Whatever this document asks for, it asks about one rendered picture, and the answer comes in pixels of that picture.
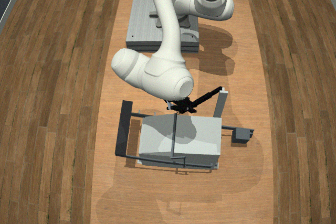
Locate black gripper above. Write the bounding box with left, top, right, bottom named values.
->
left=164, top=97, right=197, bottom=113

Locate black long thin rod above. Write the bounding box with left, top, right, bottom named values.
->
left=179, top=86, right=224, bottom=114

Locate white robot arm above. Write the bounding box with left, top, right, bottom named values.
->
left=111, top=0, right=235, bottom=101

